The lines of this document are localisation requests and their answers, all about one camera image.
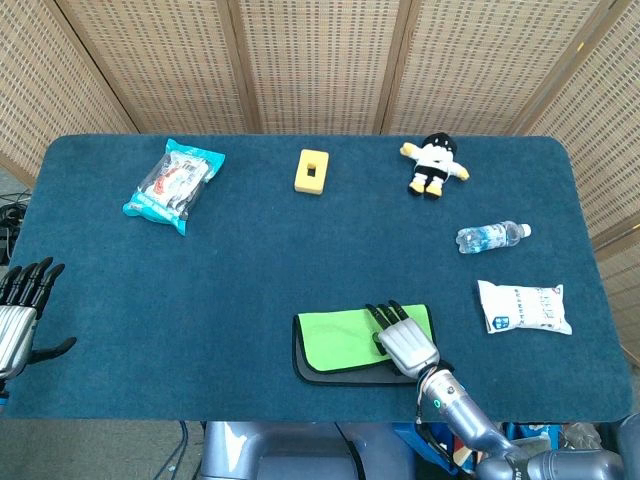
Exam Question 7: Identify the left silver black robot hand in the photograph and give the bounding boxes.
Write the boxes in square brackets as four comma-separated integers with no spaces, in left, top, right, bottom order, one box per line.
[0,257,78,381]

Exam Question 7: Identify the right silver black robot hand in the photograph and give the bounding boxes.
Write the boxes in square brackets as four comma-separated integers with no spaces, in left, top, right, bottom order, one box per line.
[364,299,441,377]

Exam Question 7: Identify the grey and green cloth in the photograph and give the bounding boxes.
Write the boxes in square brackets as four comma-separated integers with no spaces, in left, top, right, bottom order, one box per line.
[292,303,437,387]

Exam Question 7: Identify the blue storage bin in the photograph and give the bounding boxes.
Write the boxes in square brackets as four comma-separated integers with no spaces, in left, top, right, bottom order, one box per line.
[392,422,481,477]

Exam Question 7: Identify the white tissue packet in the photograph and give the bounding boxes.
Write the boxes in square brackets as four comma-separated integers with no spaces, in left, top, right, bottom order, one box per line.
[476,279,573,336]

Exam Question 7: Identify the clear plastic water bottle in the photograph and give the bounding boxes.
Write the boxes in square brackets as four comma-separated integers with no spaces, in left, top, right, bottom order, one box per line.
[455,222,533,255]

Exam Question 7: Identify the grey robot torso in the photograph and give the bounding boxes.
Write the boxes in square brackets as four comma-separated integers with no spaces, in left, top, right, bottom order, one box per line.
[199,421,416,480]

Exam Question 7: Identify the black white plush toy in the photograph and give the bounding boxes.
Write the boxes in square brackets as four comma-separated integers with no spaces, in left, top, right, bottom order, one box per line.
[399,132,471,201]

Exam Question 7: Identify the blue carpet table mat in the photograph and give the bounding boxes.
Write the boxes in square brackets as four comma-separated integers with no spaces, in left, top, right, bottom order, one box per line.
[0,133,629,424]

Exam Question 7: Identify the yellow sponge block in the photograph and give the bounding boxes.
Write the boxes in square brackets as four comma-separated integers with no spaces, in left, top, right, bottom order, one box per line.
[293,148,330,195]

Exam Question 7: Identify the teal snack package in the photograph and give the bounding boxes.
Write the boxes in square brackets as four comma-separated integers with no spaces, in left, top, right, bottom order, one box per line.
[122,138,227,237]

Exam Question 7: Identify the bamboo folding screen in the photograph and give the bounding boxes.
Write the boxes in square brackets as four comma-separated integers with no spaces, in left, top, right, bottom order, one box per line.
[0,0,640,366]

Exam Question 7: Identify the black floor cable bundle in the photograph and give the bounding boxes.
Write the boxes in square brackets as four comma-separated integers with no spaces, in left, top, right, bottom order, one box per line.
[0,192,32,266]

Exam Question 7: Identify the blue cables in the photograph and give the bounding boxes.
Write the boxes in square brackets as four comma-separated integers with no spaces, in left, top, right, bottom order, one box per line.
[152,421,194,480]

